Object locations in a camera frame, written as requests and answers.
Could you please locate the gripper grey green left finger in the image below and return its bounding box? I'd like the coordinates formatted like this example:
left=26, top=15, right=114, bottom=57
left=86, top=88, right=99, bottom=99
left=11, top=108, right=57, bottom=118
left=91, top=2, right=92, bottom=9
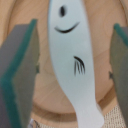
left=0, top=19, right=39, bottom=128

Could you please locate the gripper grey green right finger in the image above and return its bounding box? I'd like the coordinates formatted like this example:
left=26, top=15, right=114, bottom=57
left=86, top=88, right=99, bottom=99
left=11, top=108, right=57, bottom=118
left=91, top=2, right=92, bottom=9
left=110, top=24, right=128, bottom=128

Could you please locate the white toy fish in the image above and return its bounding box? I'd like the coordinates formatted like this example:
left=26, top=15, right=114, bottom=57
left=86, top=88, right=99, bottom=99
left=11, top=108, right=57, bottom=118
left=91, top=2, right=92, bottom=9
left=48, top=0, right=104, bottom=128

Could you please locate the beige woven placemat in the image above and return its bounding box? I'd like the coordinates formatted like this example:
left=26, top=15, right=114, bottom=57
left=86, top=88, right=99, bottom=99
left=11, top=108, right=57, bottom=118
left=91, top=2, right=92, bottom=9
left=31, top=99, right=126, bottom=128

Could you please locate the round wooden plate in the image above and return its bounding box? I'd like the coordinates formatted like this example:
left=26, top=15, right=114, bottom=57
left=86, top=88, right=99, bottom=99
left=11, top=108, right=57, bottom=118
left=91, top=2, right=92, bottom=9
left=0, top=0, right=128, bottom=128

